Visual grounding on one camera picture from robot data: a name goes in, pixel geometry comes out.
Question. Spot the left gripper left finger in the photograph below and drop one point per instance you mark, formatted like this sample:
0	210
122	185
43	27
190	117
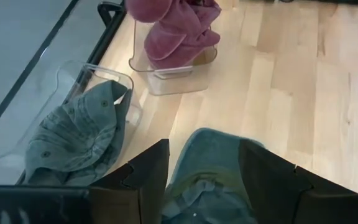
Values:
148	180

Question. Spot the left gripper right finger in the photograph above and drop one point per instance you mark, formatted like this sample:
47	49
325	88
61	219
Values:
269	186

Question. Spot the dark grey cloth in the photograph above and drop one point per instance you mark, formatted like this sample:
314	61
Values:
210	155

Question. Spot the green baseball cap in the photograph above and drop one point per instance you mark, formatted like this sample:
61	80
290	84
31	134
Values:
73	133

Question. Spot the clear plastic bin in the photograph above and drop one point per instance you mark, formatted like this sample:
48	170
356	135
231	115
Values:
82	73
179	84

